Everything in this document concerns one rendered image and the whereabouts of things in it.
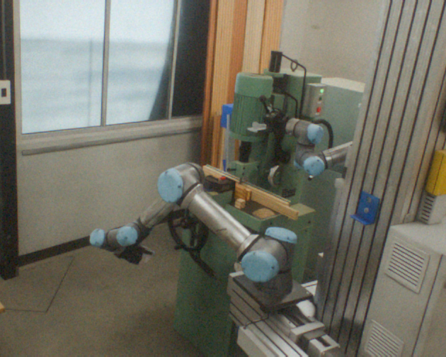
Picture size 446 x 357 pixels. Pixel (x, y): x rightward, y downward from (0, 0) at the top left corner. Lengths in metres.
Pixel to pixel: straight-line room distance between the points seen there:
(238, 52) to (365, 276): 2.77
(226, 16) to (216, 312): 2.29
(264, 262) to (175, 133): 2.43
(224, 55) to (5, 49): 1.71
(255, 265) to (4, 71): 1.89
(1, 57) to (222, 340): 1.93
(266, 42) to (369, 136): 2.82
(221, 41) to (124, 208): 1.50
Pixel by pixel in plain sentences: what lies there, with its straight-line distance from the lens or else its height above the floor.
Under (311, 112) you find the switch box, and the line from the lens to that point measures 2.53.
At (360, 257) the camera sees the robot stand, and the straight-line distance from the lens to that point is 1.74.
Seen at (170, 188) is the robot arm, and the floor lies 1.17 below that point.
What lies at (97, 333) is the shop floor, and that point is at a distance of 2.96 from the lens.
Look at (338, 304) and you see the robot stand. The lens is 1.87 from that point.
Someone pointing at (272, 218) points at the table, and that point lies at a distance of 2.31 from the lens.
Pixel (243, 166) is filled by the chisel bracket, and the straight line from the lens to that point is 2.45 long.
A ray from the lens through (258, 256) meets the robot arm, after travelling 1.66.
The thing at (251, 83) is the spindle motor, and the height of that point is 1.47.
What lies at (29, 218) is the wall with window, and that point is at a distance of 3.45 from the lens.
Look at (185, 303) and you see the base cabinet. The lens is 2.84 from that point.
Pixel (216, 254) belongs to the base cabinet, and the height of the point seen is 0.61.
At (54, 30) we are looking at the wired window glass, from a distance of 3.31.
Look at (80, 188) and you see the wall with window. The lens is 3.56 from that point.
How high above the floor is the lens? 1.80
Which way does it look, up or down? 19 degrees down
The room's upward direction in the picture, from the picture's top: 7 degrees clockwise
